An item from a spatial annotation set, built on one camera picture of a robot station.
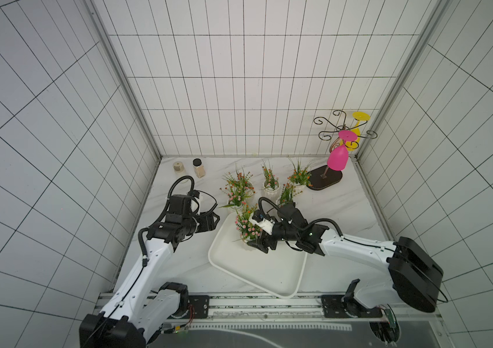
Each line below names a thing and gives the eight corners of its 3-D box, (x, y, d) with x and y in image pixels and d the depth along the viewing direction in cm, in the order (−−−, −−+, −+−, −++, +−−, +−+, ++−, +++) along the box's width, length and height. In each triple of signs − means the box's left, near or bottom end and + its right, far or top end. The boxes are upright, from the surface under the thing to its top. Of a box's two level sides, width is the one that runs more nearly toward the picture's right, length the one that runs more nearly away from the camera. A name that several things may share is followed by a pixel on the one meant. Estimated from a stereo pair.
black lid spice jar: (195, 177, 111) (191, 166, 104) (196, 170, 115) (193, 158, 108) (204, 177, 111) (201, 166, 104) (205, 170, 115) (203, 158, 108)
